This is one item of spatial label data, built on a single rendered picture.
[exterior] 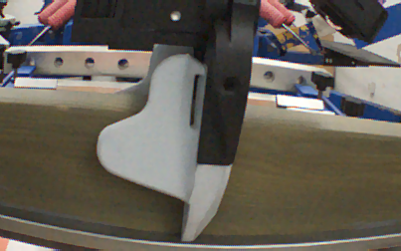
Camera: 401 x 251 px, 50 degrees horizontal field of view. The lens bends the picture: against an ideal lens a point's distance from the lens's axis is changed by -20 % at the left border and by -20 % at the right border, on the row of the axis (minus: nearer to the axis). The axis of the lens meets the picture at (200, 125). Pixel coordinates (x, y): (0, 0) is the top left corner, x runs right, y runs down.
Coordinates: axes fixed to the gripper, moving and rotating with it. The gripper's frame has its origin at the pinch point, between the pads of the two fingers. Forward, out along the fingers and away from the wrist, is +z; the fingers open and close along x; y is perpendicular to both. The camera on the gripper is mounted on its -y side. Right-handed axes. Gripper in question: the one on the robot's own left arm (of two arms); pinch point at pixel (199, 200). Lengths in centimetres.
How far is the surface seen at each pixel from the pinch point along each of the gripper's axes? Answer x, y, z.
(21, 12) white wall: -458, 144, 39
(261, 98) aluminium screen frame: -61, -18, 10
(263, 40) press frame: -108, -29, 7
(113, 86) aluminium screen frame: -61, 7, 11
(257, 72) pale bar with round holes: -67, -18, 7
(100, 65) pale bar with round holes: -67, 11, 8
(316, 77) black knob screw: -55, -27, 4
